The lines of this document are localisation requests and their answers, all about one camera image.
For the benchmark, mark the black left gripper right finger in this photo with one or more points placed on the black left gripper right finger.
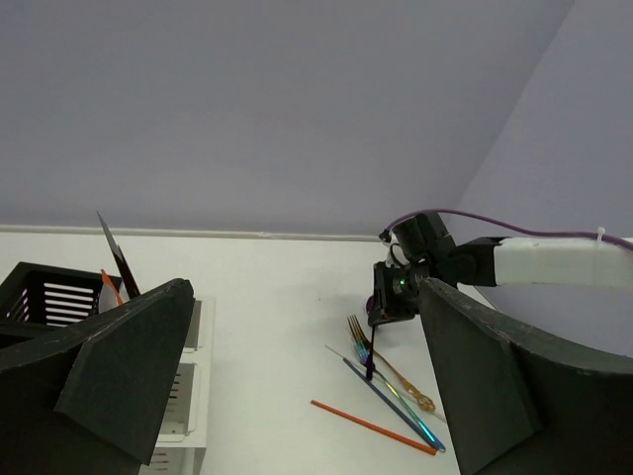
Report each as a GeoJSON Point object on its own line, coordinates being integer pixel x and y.
{"type": "Point", "coordinates": [519, 400]}

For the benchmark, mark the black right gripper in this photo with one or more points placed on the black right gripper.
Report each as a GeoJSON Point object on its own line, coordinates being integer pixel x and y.
{"type": "Point", "coordinates": [420, 247]}

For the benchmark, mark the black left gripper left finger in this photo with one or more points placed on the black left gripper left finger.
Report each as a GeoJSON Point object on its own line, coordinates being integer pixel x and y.
{"type": "Point", "coordinates": [90, 398]}

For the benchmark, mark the purple metal spoon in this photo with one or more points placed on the purple metal spoon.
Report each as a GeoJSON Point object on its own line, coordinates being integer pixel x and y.
{"type": "Point", "coordinates": [371, 351]}

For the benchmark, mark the gold metal fork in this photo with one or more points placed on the gold metal fork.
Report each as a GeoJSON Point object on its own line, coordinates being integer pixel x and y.
{"type": "Point", "coordinates": [358, 336]}

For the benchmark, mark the iridescent rainbow fork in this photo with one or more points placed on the iridescent rainbow fork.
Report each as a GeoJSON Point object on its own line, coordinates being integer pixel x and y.
{"type": "Point", "coordinates": [362, 352]}

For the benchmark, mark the silver steel knife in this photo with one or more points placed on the silver steel knife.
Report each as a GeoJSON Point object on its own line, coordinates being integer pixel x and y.
{"type": "Point", "coordinates": [123, 267]}

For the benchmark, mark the white slotted container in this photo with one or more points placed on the white slotted container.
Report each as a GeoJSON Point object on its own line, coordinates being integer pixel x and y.
{"type": "Point", "coordinates": [183, 438]}

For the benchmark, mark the white chopstick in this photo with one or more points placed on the white chopstick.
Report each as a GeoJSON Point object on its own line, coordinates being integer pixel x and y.
{"type": "Point", "coordinates": [376, 376]}

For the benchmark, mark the black slotted container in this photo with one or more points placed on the black slotted container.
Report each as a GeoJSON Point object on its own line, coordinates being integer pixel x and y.
{"type": "Point", "coordinates": [37, 299]}

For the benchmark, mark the blue chopstick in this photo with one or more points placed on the blue chopstick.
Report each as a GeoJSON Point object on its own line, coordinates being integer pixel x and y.
{"type": "Point", "coordinates": [390, 401]}

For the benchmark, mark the orange chopstick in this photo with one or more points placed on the orange chopstick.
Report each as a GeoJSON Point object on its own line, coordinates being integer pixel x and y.
{"type": "Point", "coordinates": [380, 430]}

